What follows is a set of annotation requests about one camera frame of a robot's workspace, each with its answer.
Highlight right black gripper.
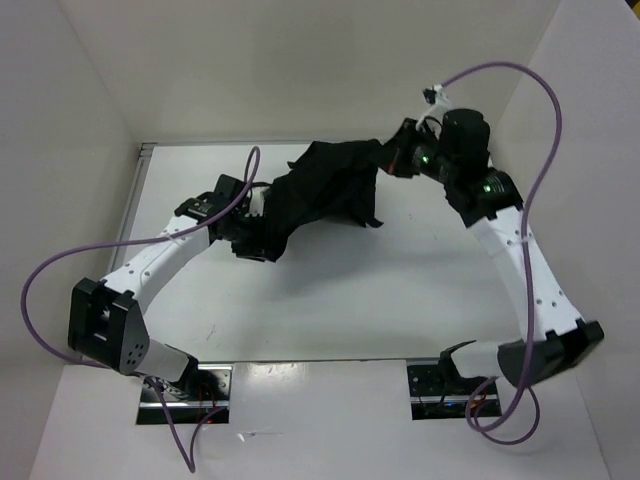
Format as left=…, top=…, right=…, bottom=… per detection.
left=364, top=119, right=452, bottom=184

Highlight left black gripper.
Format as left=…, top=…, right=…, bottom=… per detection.
left=225, top=210, right=276, bottom=262

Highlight black pleated skirt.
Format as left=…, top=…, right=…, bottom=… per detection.
left=262, top=139, right=395, bottom=262

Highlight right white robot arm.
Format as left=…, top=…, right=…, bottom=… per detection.
left=380, top=109, right=604, bottom=393

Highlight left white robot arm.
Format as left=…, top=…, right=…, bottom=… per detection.
left=68, top=188, right=266, bottom=400

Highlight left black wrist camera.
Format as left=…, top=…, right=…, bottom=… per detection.
left=213, top=174, right=246, bottom=205

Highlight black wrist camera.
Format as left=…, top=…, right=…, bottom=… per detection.
left=213, top=174, right=246, bottom=205
left=439, top=108, right=491, bottom=168

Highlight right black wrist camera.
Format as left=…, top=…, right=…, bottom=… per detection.
left=439, top=108, right=491, bottom=168

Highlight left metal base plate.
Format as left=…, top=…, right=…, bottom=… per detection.
left=136, top=363, right=233, bottom=426

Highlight metal base plate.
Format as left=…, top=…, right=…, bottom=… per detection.
left=406, top=359, right=478, bottom=421
left=136, top=363, right=233, bottom=426

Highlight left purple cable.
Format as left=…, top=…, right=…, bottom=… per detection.
left=22, top=146, right=262, bottom=474

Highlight purple cable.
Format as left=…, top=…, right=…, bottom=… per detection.
left=22, top=146, right=262, bottom=474
left=434, top=60, right=562, bottom=445

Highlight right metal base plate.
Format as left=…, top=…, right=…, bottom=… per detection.
left=406, top=359, right=478, bottom=421

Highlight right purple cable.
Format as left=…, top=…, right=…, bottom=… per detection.
left=434, top=60, right=562, bottom=445

